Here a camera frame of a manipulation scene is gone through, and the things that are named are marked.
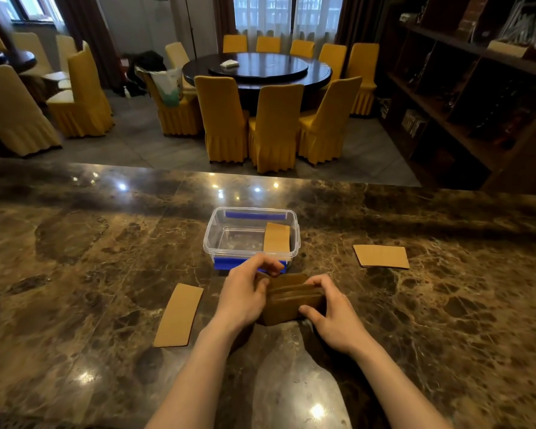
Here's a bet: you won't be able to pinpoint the person's right hand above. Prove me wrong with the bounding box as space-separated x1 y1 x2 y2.
298 274 377 359

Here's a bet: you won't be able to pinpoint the person's left hand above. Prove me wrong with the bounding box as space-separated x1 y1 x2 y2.
210 253 286 336

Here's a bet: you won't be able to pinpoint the person's right forearm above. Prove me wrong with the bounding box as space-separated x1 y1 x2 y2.
352 338 453 429

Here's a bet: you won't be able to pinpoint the person's left forearm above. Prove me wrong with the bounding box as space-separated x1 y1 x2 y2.
145 321 247 429

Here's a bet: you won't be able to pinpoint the clear plastic container blue clips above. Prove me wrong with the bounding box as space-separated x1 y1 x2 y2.
203 206 301 274

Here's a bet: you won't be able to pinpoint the group of yellow covered chairs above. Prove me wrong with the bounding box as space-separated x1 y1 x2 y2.
46 34 380 175

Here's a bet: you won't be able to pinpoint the large round dark dining table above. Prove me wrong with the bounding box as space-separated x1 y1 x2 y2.
182 52 333 113

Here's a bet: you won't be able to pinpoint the row of books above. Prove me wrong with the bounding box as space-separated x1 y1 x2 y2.
401 109 429 139

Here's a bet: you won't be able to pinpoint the dark round turntable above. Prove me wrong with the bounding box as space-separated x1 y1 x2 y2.
208 54 310 79

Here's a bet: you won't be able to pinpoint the white and green bag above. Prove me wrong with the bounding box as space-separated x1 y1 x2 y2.
136 67 185 108

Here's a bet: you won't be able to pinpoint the black bag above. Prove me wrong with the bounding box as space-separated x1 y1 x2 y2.
124 50 168 96

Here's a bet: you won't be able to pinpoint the dark wooden shelf unit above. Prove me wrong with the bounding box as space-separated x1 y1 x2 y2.
377 0 536 196

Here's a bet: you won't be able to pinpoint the thin dark lamp pole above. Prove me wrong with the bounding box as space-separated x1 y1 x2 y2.
184 0 198 59

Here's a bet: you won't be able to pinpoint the sheer white curtain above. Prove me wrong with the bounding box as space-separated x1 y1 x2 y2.
233 0 345 56

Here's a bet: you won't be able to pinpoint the dark brown curtain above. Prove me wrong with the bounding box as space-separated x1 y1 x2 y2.
212 0 237 53
54 0 125 91
334 0 396 54

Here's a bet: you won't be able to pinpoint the small round dark table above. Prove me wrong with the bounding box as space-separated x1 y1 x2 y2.
0 49 38 74

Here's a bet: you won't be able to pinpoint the box of clear plastic items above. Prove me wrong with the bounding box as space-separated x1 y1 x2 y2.
487 0 536 58

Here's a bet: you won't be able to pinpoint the window with dark frame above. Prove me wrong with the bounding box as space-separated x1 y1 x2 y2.
0 0 65 27

